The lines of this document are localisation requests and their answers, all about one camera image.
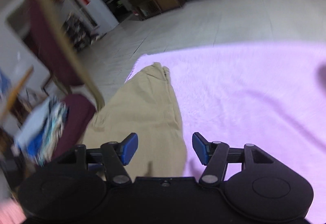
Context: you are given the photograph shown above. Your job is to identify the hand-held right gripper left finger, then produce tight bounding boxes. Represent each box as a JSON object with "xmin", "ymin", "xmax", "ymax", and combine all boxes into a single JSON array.
[{"xmin": 55, "ymin": 133, "xmax": 139, "ymax": 187}]

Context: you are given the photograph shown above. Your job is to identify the wire storage rack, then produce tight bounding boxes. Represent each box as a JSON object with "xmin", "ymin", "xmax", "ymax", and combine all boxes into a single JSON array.
[{"xmin": 62, "ymin": 13, "xmax": 98, "ymax": 52}]

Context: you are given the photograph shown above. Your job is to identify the lilac fleece towel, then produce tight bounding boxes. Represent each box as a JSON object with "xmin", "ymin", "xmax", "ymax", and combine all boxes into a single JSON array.
[{"xmin": 125, "ymin": 42, "xmax": 326, "ymax": 224}]

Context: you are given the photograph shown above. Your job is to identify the person's pink fleece clothing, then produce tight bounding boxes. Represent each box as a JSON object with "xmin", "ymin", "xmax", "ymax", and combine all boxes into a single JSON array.
[{"xmin": 0, "ymin": 198, "xmax": 27, "ymax": 224}]

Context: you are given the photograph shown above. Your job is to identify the maroon chair with gold frame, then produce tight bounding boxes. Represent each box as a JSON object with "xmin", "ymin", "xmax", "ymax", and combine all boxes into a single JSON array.
[{"xmin": 5, "ymin": 0, "xmax": 106, "ymax": 163}]

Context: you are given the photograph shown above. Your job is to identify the stack of folded clothes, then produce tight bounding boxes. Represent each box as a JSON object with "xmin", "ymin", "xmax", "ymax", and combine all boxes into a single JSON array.
[{"xmin": 14, "ymin": 96, "xmax": 70, "ymax": 166}]

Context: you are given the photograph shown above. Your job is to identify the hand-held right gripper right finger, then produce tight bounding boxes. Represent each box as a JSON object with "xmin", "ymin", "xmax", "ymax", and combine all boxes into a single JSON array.
[{"xmin": 192, "ymin": 132, "xmax": 274, "ymax": 187}]

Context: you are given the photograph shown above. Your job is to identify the khaki pants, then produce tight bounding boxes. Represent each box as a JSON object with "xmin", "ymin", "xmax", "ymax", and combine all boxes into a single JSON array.
[{"xmin": 81, "ymin": 62, "xmax": 189, "ymax": 181}]

